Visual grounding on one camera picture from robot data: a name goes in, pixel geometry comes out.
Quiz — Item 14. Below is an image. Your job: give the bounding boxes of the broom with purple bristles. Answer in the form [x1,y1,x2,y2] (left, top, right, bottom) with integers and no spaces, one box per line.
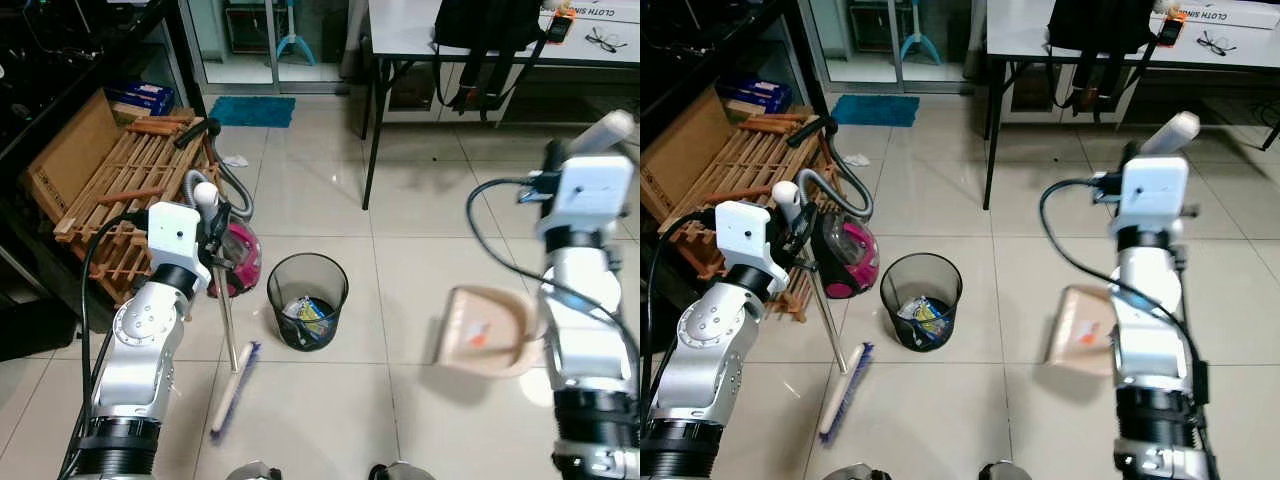
[192,181,263,447]
[769,181,876,446]

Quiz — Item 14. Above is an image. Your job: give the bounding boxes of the beige plastic dustpan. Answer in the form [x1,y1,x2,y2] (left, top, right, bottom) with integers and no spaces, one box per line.
[1044,111,1202,378]
[434,109,638,380]

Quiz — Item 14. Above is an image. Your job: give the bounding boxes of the blue floor mat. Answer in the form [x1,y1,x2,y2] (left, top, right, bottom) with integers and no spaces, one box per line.
[829,94,920,129]
[207,95,297,129]

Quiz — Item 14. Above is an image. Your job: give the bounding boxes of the wooden slatted rack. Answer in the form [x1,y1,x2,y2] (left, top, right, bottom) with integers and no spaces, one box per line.
[667,112,833,323]
[54,112,224,307]

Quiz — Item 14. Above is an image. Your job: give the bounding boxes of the black mesh waste bin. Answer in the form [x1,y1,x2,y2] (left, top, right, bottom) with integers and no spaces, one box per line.
[266,252,351,353]
[879,251,965,354]

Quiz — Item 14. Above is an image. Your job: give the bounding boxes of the crumpled packet rubbish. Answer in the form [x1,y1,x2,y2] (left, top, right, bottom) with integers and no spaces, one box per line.
[284,296,337,347]
[896,296,952,347]

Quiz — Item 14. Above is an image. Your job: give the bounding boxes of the black framed glasses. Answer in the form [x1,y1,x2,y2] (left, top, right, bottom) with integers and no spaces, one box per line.
[584,27,630,54]
[1194,29,1240,57]

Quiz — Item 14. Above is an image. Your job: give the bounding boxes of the brown cardboard box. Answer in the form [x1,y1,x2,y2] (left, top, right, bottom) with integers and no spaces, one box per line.
[21,88,123,233]
[640,87,743,227]

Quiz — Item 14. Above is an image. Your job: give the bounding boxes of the black backpack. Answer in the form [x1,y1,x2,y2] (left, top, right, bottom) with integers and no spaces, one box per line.
[1044,0,1163,118]
[431,0,548,123]

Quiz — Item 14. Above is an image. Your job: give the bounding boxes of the blue printed box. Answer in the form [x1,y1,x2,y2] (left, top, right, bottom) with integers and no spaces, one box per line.
[104,79,177,117]
[714,74,797,114]

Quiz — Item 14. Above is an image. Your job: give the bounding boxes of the white printed carton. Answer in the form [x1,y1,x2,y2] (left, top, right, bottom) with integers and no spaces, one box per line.
[1180,0,1280,30]
[568,0,641,27]

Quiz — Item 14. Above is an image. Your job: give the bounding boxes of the white table with black legs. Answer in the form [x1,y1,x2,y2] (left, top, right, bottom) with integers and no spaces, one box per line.
[362,0,641,212]
[982,0,1280,212]

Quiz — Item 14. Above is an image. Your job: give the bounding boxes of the black shelf unit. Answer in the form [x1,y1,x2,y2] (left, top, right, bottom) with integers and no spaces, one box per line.
[640,0,833,301]
[0,0,207,363]

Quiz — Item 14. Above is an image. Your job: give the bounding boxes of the light blue stand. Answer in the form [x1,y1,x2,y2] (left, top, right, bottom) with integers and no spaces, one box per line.
[894,0,942,67]
[274,0,317,67]

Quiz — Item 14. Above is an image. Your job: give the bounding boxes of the pink vacuum cleaner with hose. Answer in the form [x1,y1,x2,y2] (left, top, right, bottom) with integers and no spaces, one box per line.
[787,114,882,302]
[174,116,265,300]

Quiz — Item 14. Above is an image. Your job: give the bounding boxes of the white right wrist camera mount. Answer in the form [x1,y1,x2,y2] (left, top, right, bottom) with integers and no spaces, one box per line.
[1114,154,1193,243]
[538,154,637,243]

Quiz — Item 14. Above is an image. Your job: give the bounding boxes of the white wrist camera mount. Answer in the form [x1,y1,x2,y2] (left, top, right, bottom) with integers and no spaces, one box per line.
[1114,154,1193,243]
[538,154,637,243]
[146,201,214,292]
[714,200,793,293]

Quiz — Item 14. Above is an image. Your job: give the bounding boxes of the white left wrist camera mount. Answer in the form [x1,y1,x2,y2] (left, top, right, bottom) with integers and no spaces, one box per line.
[714,200,793,293]
[146,201,214,292]

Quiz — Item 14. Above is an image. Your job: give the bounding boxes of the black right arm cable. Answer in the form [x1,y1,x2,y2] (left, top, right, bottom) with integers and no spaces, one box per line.
[1037,177,1213,411]
[465,177,641,366]

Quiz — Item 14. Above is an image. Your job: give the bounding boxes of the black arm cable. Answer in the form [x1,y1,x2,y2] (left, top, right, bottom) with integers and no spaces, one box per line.
[642,209,723,401]
[1037,177,1213,411]
[58,211,151,480]
[465,177,641,366]

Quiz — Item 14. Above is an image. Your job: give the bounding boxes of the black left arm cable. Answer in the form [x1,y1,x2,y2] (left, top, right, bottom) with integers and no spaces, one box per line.
[642,209,723,401]
[58,211,151,480]

